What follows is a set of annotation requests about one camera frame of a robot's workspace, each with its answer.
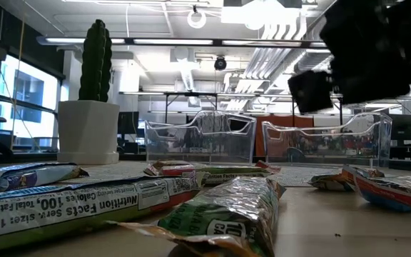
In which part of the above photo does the granola bar green red wrapper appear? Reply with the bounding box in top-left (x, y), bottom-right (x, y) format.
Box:
top-left (191, 160), bottom-right (282, 186)

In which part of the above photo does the granola bar nutrition facts wrapper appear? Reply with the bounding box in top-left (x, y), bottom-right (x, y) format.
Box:
top-left (0, 171), bottom-right (210, 255)

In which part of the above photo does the granola bar blue orange wrapper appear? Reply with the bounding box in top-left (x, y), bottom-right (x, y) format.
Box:
top-left (307, 172), bottom-right (355, 193)

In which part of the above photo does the black metal frame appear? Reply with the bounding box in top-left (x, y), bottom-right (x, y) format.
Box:
top-left (164, 91), bottom-right (344, 126)

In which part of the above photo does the overhead light bar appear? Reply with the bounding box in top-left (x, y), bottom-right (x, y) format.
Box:
top-left (36, 35), bottom-right (335, 49)

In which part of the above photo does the black dome ceiling camera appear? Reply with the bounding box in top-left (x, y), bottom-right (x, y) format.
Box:
top-left (213, 56), bottom-right (228, 71)

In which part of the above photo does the tall green cactus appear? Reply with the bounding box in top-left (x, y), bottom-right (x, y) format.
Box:
top-left (78, 19), bottom-right (113, 104)

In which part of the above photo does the granola bar red blue wrapper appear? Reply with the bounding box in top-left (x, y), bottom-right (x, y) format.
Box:
top-left (341, 164), bottom-right (411, 213)

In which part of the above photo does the black monitor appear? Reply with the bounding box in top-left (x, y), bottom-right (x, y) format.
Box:
top-left (117, 111), bottom-right (140, 135)
top-left (387, 114), bottom-right (411, 137)

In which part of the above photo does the white plant pot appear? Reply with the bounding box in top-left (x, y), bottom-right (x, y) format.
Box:
top-left (56, 100), bottom-right (121, 166)

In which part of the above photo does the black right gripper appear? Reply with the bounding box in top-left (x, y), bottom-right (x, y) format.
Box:
top-left (287, 0), bottom-right (411, 114)

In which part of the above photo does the orange partition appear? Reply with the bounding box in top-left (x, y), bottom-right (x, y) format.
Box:
top-left (254, 114), bottom-right (315, 158)

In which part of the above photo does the granola bar green foil wrapper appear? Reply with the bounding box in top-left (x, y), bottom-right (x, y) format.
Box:
top-left (107, 176), bottom-right (287, 257)

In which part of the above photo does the white ceiling ring light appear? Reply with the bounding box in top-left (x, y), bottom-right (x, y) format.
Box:
top-left (186, 7), bottom-right (208, 30)

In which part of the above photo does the clear plastic bin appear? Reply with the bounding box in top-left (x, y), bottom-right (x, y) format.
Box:
top-left (261, 112), bottom-right (394, 168)
top-left (144, 110), bottom-right (258, 166)

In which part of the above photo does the granola bar purple blue wrapper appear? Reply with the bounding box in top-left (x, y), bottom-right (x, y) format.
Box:
top-left (0, 162), bottom-right (89, 196)

